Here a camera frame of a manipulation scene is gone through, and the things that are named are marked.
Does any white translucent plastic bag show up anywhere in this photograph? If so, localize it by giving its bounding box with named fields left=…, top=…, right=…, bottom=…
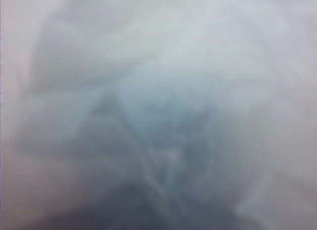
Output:
left=0, top=0, right=317, bottom=230

